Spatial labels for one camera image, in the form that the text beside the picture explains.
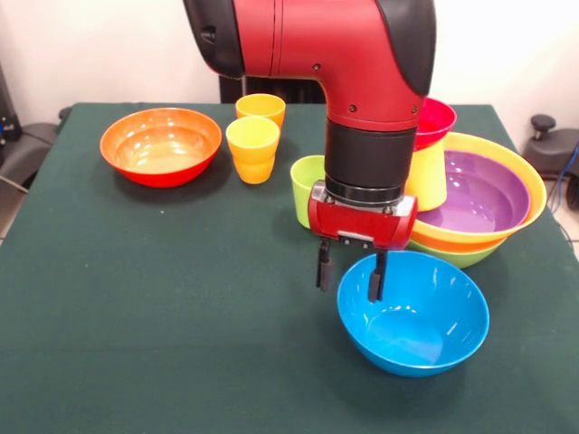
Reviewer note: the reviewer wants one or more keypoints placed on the green cup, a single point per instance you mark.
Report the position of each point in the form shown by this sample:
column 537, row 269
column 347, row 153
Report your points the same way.
column 305, row 194

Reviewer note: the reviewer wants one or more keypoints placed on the large orange bowl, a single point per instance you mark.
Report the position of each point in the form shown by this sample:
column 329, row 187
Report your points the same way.
column 520, row 172

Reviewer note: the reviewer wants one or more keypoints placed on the blue bowl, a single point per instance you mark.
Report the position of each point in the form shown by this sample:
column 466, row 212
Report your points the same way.
column 411, row 330

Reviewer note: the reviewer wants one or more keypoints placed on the yellow-orange cup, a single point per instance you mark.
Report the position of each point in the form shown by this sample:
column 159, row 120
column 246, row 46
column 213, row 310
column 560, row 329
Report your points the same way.
column 253, row 172

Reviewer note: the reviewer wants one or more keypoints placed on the dark green tablecloth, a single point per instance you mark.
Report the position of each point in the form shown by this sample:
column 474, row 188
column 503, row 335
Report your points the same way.
column 181, row 339

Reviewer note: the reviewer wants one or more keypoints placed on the green bowl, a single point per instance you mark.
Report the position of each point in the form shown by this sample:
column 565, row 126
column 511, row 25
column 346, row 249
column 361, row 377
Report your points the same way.
column 470, row 260

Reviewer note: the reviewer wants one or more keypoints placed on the red bowl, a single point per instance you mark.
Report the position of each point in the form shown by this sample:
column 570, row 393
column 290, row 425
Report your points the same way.
column 158, row 153

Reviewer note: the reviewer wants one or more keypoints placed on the yellow cup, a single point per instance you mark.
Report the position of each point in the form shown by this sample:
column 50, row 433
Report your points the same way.
column 427, row 181
column 253, row 144

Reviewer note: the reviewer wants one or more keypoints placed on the black equipment box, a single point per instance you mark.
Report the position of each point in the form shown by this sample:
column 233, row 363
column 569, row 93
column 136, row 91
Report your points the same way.
column 6, row 117

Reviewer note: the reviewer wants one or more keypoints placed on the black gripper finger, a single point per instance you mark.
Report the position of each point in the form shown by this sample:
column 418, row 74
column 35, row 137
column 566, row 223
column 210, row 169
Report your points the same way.
column 324, row 267
column 376, row 280

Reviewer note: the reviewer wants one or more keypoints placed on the small pink bowl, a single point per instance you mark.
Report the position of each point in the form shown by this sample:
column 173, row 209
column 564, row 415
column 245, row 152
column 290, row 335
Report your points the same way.
column 436, row 122

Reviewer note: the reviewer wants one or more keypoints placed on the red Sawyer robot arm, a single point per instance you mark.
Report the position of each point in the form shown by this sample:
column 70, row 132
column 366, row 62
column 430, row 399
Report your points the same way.
column 339, row 54

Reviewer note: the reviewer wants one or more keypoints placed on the orange cup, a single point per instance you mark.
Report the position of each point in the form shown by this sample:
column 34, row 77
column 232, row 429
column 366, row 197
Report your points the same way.
column 260, row 108

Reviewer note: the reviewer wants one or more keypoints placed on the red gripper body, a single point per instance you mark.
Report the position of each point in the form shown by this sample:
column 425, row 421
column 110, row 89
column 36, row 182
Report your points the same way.
column 362, row 223

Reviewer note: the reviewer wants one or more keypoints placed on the purple bowl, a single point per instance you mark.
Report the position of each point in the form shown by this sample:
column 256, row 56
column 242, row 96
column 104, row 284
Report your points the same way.
column 488, row 199

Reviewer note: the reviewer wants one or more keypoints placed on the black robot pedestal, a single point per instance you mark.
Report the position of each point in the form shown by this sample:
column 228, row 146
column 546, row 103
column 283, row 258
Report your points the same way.
column 294, row 92

